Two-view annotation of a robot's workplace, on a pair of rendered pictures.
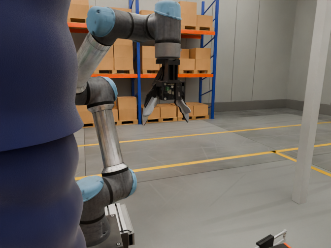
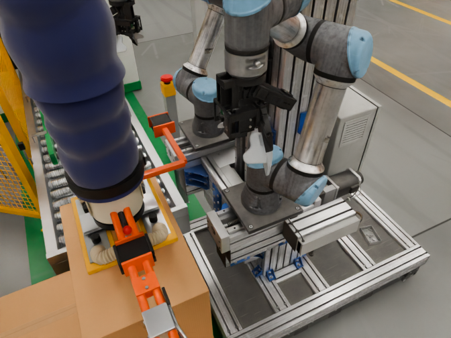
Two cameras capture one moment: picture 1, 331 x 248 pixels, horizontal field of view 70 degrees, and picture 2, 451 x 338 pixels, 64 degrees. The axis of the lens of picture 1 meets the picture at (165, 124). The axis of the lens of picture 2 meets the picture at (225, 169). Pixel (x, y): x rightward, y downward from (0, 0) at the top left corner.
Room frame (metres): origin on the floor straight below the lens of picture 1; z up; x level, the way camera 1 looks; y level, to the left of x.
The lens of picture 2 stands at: (0.63, -0.59, 2.02)
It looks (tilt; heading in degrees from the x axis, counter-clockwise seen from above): 42 degrees down; 85
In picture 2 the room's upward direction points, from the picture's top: 1 degrees counter-clockwise
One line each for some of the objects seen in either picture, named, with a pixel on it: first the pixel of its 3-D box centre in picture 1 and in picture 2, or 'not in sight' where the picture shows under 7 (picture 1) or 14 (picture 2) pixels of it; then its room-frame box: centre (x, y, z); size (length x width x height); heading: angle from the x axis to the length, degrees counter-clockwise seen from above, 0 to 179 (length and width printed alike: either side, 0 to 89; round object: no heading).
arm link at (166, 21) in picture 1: (167, 23); (248, 12); (0.72, 0.00, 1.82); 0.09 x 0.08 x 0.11; 45
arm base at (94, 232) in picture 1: (90, 223); (262, 190); (0.84, 0.30, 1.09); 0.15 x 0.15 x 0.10
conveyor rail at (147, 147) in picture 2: not in sight; (127, 113); (0.11, 1.79, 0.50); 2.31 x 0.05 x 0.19; 110
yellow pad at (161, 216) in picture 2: not in sight; (147, 206); (0.43, 0.28, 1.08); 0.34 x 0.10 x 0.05; 110
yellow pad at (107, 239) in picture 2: not in sight; (92, 225); (0.25, 0.22, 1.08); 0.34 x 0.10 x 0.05; 110
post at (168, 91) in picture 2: not in sight; (176, 150); (0.48, 1.29, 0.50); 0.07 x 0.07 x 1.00; 20
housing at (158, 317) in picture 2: not in sight; (159, 323); (0.50, -0.19, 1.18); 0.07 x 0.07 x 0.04; 20
